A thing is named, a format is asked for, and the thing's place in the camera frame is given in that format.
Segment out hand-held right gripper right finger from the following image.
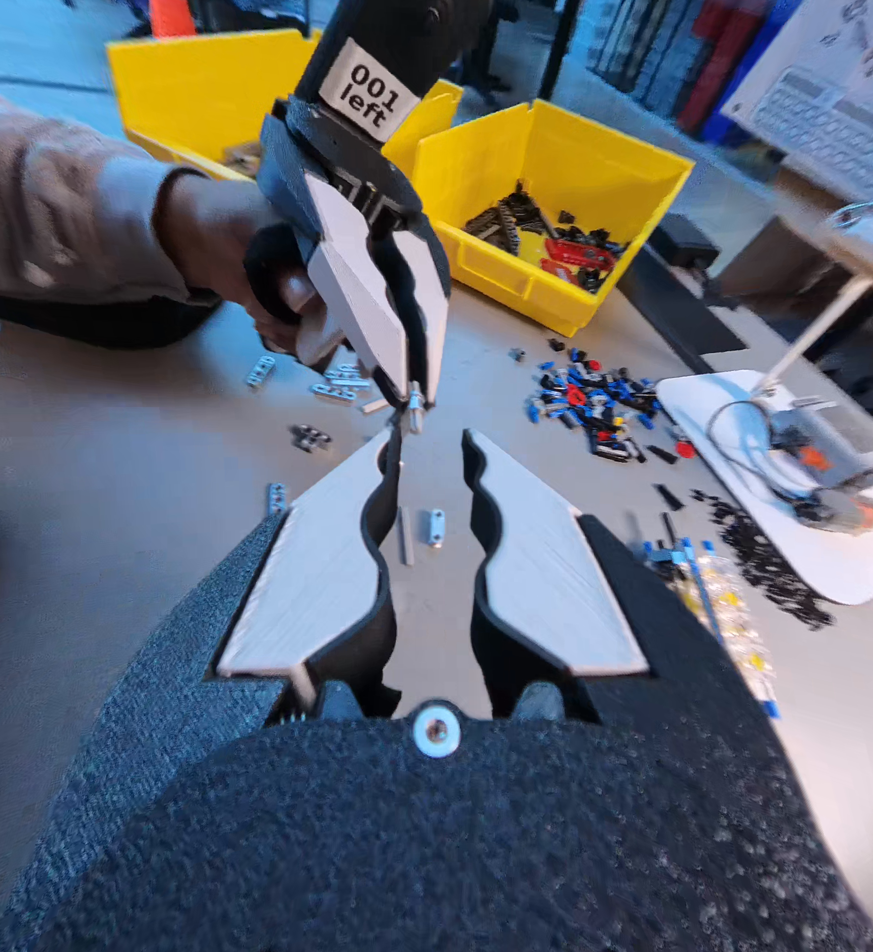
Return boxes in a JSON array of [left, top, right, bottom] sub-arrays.
[[461, 430, 651, 720]]

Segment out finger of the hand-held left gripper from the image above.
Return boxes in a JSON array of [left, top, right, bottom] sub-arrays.
[[295, 175, 412, 408], [377, 227, 452, 412]]

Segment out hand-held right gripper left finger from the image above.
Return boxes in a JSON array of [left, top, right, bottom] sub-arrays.
[[215, 427, 405, 716]]

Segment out yellow bin with red panels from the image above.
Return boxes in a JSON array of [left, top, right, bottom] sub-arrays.
[[410, 99, 696, 339]]

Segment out person's left forearm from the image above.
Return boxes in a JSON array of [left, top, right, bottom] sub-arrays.
[[0, 74, 212, 307]]

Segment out grey desk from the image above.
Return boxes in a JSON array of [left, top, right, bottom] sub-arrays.
[[0, 245, 873, 952]]

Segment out person's left hand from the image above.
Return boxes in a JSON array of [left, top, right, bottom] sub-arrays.
[[155, 173, 318, 356]]

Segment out heap of dark building pieces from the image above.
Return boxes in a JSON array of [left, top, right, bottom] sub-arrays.
[[463, 180, 628, 296]]

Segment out scattered chrome beams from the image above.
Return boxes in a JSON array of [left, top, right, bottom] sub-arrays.
[[245, 355, 448, 549]]

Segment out transparent engine block assembly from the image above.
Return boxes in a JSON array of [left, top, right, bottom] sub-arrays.
[[639, 513, 781, 720]]

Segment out pile of small coloured connectors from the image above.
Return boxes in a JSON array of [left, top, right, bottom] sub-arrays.
[[526, 350, 662, 464]]

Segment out orange traffic cone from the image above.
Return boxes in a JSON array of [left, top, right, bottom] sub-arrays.
[[148, 0, 199, 40]]

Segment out pile of small black pins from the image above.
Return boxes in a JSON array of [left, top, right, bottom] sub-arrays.
[[691, 488, 837, 631]]

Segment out black power adapter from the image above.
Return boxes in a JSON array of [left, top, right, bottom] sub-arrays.
[[651, 213, 722, 270]]

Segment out black mesh pad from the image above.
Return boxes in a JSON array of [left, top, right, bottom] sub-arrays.
[[0, 290, 223, 352]]

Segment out stack of grey crates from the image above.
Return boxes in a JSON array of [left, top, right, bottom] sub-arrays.
[[587, 0, 707, 114]]

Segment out wooden book stand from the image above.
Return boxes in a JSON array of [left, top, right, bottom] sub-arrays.
[[656, 167, 873, 605]]

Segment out grey motor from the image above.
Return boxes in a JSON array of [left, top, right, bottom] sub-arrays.
[[792, 476, 873, 534]]

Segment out stack of red crates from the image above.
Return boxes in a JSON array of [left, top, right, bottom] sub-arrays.
[[677, 0, 762, 136]]

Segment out blue crate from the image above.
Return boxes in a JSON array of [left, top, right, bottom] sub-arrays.
[[699, 0, 804, 147]]

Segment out instruction booklet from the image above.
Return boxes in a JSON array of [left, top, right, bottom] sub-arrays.
[[723, 0, 873, 203]]

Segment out black motor cable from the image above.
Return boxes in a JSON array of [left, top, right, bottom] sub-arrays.
[[706, 399, 818, 516]]

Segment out black adapter cable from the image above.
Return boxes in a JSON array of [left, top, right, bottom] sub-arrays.
[[693, 266, 740, 311]]

